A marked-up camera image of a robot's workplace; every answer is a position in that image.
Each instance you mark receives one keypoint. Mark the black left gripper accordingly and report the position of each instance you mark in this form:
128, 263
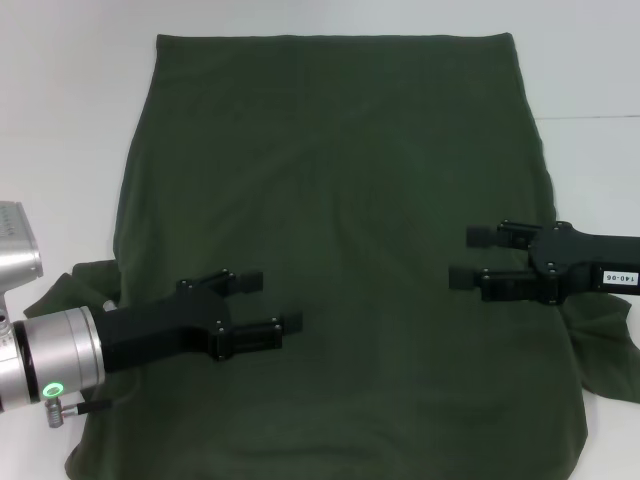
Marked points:
160, 325

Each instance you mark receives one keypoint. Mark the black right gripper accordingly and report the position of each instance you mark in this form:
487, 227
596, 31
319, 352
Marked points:
585, 260

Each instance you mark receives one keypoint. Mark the dark green shirt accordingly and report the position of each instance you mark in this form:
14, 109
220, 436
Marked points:
325, 175

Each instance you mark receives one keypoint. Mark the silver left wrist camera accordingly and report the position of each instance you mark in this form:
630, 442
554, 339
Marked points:
17, 245

